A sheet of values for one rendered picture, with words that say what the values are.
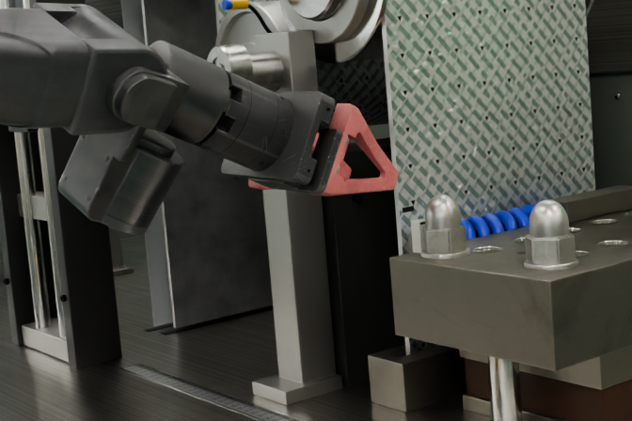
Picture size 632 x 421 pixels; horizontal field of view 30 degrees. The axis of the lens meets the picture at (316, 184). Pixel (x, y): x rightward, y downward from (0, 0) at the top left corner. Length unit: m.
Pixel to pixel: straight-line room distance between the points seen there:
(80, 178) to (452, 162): 0.33
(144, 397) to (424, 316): 0.30
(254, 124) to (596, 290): 0.26
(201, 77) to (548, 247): 0.26
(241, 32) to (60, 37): 0.40
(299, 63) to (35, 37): 0.32
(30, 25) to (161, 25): 0.55
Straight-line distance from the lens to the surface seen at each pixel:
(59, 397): 1.09
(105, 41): 0.72
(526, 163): 1.04
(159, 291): 1.30
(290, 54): 0.96
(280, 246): 0.99
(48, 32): 0.71
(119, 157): 0.77
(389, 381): 0.95
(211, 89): 0.79
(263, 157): 0.82
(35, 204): 1.24
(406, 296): 0.88
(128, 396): 1.07
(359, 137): 0.84
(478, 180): 1.00
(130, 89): 0.71
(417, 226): 0.89
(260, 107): 0.81
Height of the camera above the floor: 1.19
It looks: 7 degrees down
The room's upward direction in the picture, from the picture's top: 5 degrees counter-clockwise
